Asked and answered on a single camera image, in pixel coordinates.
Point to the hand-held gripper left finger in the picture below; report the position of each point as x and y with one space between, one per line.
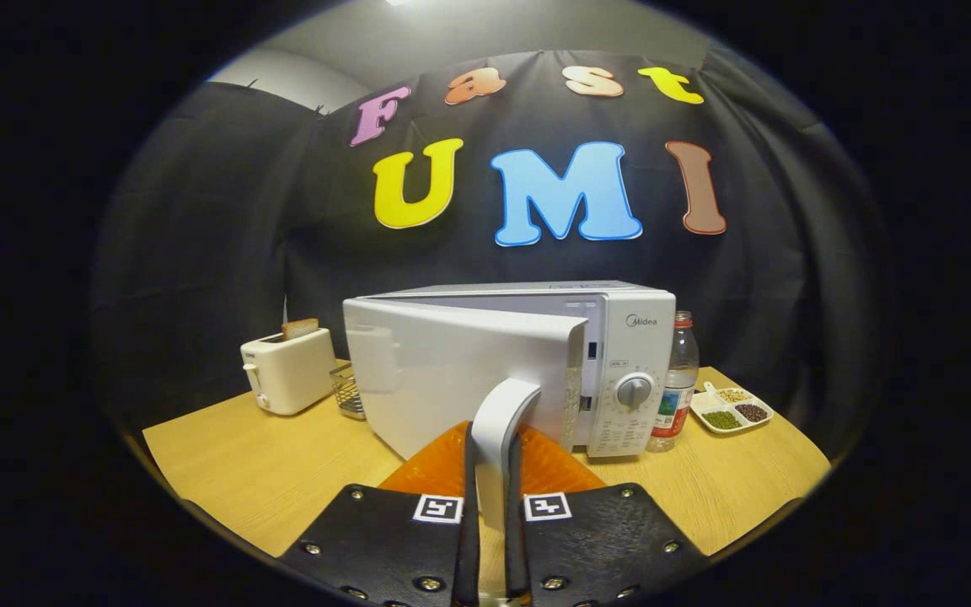
471 523

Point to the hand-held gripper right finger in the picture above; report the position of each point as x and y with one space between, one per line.
516 523

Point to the white microwave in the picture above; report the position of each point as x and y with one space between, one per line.
452 371

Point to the clear plastic water bottle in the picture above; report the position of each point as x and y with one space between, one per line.
675 396

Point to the white toaster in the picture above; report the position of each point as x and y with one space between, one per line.
292 375

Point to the white divided bean dish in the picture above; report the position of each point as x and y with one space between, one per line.
730 407

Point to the brown toast slice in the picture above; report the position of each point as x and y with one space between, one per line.
300 329

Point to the black backdrop cloth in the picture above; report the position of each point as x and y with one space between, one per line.
224 211

